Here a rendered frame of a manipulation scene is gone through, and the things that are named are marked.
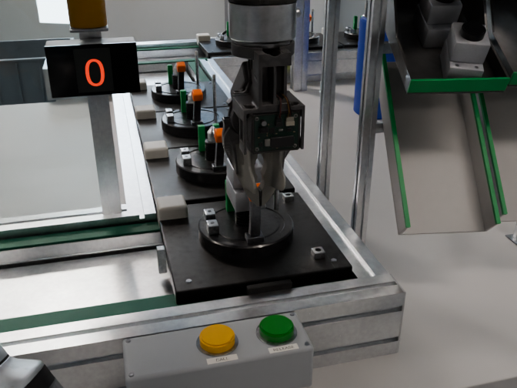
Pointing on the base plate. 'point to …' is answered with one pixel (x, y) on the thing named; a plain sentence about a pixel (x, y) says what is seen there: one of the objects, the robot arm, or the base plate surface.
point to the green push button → (276, 329)
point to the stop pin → (161, 259)
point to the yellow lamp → (87, 14)
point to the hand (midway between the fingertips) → (258, 194)
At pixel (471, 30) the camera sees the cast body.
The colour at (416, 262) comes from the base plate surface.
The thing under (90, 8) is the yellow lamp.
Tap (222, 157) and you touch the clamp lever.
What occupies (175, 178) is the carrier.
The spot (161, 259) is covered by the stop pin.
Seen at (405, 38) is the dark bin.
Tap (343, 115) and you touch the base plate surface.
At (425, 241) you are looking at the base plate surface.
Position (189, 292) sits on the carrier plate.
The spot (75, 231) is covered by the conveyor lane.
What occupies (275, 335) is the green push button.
